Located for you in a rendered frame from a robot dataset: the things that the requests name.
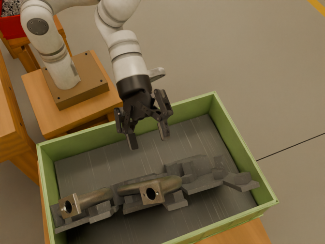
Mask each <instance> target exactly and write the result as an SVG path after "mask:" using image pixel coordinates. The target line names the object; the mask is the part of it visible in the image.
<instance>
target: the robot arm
mask: <svg viewBox="0 0 325 244"><path fill-rule="evenodd" d="M140 1H141V0H23V2H22V3H21V6H20V22H21V26H22V28H23V30H24V32H25V34H26V36H27V37H28V39H29V41H30V42H31V44H32V46H33V47H34V48H35V49H36V50H37V51H38V53H39V55H40V57H41V59H42V61H43V62H44V64H45V66H46V68H47V70H48V72H49V74H50V75H51V77H52V79H53V81H54V83H55V85H56V86H57V87H58V88H59V89H62V90H67V89H71V88H73V87H74V86H75V85H76V84H77V83H78V82H79V81H81V78H80V77H79V75H78V72H77V70H76V67H75V65H74V62H73V61H72V59H71V57H70V55H69V52H68V50H67V47H66V45H65V42H64V40H63V38H62V36H61V35H60V34H59V32H58V30H57V28H56V25H55V23H54V18H53V16H54V15H55V14H57V13H59V12H61V11H63V10H65V9H67V8H69V7H73V6H92V5H96V4H97V6H96V8H95V11H94V20H95V24H96V26H97V28H98V30H99V32H100V34H101V36H102V38H103V40H104V41H105V43H106V44H107V46H108V51H109V55H110V58H111V62H112V68H113V75H114V78H115V82H116V86H117V90H118V94H119V97H120V99H121V100H122V101H123V107H115V108H114V115H115V122H116V128H117V133H121V134H124V135H125V136H126V140H127V143H128V147H129V148H130V150H131V151H132V150H136V149H138V143H137V140H136V136H135V133H133V132H134V129H135V126H136V125H137V124H138V121H140V120H143V119H144V118H147V117H153V118H154V119H155V120H156V121H158V123H157V126H158V129H159V133H160V136H161V140H162V141H163V140H168V139H170V130H169V126H168V122H167V119H168V118H169V117H170V116H172V115H173V114H174V112H173V110H172V107H171V105H170V102H169V100H168V97H167V95H166V92H165V90H164V89H155V90H154V93H152V85H151V82H153V81H155V80H158V79H160V78H162V77H163V76H165V75H166V74H165V71H164V68H162V67H158V68H154V69H151V70H147V67H146V64H145V61H144V59H143V56H142V53H141V49H140V45H139V42H138V39H137V36H136V35H135V33H134V32H133V31H131V30H123V24H124V23H125V22H126V21H127V20H128V19H129V18H130V17H131V16H132V14H133V13H134V12H135V10H136V9H137V7H138V5H139V2H140ZM155 100H156V101H157V102H158V105H159V107H160V109H159V108H157V107H156V106H155V105H154V103H155ZM131 119H132V120H131ZM121 123H122V127H121Z"/></svg>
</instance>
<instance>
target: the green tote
mask: <svg viewBox="0 0 325 244"><path fill-rule="evenodd" d="M170 105H171V107H172V110H173V112H174V114H173V115H172V116H170V117H169V118H168V119H167V122H168V126H170V125H173V124H176V123H179V122H183V121H186V120H190V119H193V118H196V117H199V116H202V115H206V114H209V116H210V118H211V119H212V121H213V123H214V125H215V127H216V129H217V131H218V133H219V135H220V136H221V138H222V140H223V142H224V144H225V146H226V148H227V150H228V151H229V154H230V156H231V157H232V159H233V161H234V163H235V165H236V167H237V169H238V171H239V172H240V173H242V172H250V173H251V178H252V180H254V181H257V182H259V185H260V187H258V188H255V189H252V190H249V191H250V193H251V195H252V197H253V199H254V201H255V202H256V204H257V207H254V208H252V209H249V210H247V211H244V212H242V213H239V214H236V215H234V216H231V217H229V218H226V219H224V220H221V221H219V222H216V223H213V224H211V225H208V226H206V227H203V228H201V229H198V230H195V231H193V232H190V233H187V234H185V235H182V236H180V237H177V238H175V239H172V240H169V241H167V242H165V243H162V244H193V243H196V242H198V241H201V240H203V239H206V238H208V237H211V236H213V235H216V234H218V233H221V232H223V231H226V230H229V229H231V228H234V227H236V226H239V225H241V224H244V223H246V222H249V221H251V220H254V219H256V218H258V217H261V216H263V213H264V212H265V211H266V210H267V209H269V208H270V207H272V206H274V205H277V204H278V203H279V200H278V199H277V197H276V195H275V193H274V192H273V190H272V188H271V187H270V185H269V183H268V181H267V180H266V178H265V176H264V174H263V173H262V171H261V169H260V168H259V166H258V164H257V162H256V161H255V159H254V157H253V155H252V153H251V152H250V150H249V148H248V146H247V145H246V143H245V141H244V140H243V138H242V136H241V134H240V133H239V131H238V129H237V128H236V126H235V124H234V122H233V121H232V119H231V117H230V115H229V114H228V112H227V110H226V108H225V107H224V105H223V103H222V102H221V100H220V98H219V96H218V95H217V93H216V91H212V92H208V93H205V94H202V95H199V96H195V97H192V98H189V99H185V100H182V101H179V102H175V103H172V104H170ZM157 123H158V121H156V120H155V119H154V118H153V117H147V118H144V119H143V120H140V121H138V124H137V125H136V126H135V129H134V132H133V133H135V136H138V135H142V134H145V133H148V132H151V131H154V130H158V126H157ZM125 139H126V136H125V135H124V134H121V133H117V128H116V122H115V121H112V122H108V123H104V124H101V125H98V126H95V127H92V128H88V129H85V130H82V131H78V132H75V133H71V134H68V135H65V136H61V137H58V138H54V139H51V140H48V141H44V142H41V143H38V144H36V149H37V155H38V162H39V169H40V176H41V183H42V190H43V197H44V205H45V212H46V219H47V226H48V233H49V239H50V244H69V243H68V237H67V232H66V231H63V232H60V233H57V234H56V233H55V229H56V228H58V227H55V224H54V220H53V217H52V213H51V209H50V206H51V205H54V204H57V203H59V202H58V200H59V199H60V193H59V185H58V180H57V174H56V169H55V163H54V162H55V161H58V160H61V159H64V158H68V157H71V156H74V155H77V154H80V153H84V152H87V151H91V150H94V149H97V148H100V147H103V146H106V145H109V144H113V143H116V142H119V141H122V140H125ZM59 227H60V226H59Z"/></svg>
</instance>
